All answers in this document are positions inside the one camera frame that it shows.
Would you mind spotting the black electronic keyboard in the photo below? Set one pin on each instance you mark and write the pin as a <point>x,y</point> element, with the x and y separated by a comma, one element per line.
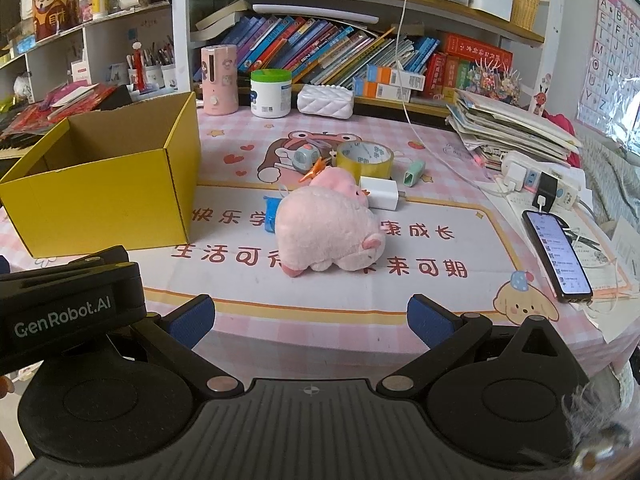
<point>12,146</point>

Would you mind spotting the white red box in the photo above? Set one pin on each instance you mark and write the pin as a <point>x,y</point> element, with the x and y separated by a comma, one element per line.
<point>82,71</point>

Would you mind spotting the black charger plug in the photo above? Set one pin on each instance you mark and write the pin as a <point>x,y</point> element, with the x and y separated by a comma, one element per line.
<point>549,187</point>

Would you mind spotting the small pink plush toy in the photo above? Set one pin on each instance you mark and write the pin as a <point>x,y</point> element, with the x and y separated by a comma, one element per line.
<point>340,184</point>

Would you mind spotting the red figure bottle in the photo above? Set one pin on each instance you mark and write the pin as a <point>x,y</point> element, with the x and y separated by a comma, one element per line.
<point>138,67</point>

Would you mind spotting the red book box set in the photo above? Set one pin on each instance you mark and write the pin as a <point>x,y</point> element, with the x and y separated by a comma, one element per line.
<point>475,55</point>

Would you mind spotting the person's left hand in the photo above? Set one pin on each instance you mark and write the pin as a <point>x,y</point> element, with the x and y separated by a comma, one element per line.
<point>4,388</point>

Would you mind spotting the fortune god gift box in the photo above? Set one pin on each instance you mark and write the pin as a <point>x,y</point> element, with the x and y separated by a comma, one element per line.
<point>52,10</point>

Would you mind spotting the stack of papers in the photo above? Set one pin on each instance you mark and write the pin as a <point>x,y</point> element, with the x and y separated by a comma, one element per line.
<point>510,125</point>

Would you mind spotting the grey blanket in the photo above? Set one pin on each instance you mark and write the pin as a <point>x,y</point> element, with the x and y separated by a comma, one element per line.
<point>617,180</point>

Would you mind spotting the thick cream book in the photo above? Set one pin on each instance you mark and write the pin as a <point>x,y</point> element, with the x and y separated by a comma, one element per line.
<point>220,22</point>

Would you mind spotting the white quilted pouch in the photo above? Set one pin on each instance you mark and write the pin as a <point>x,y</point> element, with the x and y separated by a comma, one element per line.
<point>325,102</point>

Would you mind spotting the pink cartoon humidifier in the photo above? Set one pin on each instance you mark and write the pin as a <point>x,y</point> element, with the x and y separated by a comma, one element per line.
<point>218,80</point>

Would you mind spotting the grey purple desk gadget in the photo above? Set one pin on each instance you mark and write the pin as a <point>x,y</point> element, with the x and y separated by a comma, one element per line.
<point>305,157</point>

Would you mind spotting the white bookshelf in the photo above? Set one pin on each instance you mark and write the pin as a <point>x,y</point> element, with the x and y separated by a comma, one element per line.
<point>180,20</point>

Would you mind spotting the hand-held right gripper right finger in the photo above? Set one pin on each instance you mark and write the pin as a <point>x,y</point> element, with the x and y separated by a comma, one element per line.
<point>428,321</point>

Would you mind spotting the row of colourful books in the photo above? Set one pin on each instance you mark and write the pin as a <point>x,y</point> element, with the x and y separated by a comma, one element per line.
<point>310,45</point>

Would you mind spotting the alphabet wall poster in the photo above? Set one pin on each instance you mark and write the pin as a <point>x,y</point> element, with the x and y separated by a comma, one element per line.
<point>612,50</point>

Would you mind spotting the yellow tape roll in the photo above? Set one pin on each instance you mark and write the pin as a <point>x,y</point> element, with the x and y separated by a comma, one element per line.
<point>365,174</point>

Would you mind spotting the blue white small box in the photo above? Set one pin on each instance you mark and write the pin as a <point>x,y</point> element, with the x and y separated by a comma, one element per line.
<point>116,72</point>

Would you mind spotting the stack of orange white boxes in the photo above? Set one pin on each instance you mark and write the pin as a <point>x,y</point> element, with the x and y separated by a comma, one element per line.
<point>390,82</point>

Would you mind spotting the black smartphone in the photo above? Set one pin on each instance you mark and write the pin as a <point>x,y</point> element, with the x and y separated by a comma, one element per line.
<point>557,255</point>

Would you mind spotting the white plastic bag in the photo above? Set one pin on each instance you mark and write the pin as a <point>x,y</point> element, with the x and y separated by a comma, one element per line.
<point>22,87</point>

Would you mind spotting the white power strip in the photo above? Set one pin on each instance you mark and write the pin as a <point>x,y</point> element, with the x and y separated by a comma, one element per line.
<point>570,195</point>

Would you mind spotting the grey fluffy cuff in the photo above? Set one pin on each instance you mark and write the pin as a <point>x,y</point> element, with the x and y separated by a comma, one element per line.
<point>595,425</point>

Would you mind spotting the white flat bar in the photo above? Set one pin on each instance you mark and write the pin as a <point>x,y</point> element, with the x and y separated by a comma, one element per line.
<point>315,12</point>

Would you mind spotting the white jar green lid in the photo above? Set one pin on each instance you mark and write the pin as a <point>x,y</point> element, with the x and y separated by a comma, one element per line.
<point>271,95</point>

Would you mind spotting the mint green small case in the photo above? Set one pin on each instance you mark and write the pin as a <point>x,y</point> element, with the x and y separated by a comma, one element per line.
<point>412,175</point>

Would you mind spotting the large pink plush pig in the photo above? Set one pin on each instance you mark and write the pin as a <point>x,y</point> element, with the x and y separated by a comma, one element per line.
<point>320,230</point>

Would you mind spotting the yellow cardboard box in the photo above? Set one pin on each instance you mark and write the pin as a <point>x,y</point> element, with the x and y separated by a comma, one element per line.
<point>100,200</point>

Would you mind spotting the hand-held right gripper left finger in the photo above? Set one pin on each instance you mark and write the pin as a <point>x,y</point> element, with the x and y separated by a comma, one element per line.
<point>192,321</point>

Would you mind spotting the pile of red packets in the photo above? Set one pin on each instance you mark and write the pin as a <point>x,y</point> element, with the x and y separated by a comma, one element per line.
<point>30,122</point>

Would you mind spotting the orange plastic toy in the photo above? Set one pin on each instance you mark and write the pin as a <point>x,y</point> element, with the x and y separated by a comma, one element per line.
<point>314,171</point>

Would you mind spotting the colourful flower ornaments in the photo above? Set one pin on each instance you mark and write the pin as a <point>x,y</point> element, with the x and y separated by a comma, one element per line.
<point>492,82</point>

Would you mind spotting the blue plastic toy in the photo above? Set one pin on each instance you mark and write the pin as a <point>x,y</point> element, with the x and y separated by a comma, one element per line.
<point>271,212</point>

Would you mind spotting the white charger adapter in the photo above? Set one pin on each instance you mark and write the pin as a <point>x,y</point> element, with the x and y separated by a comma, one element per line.
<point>377,192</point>

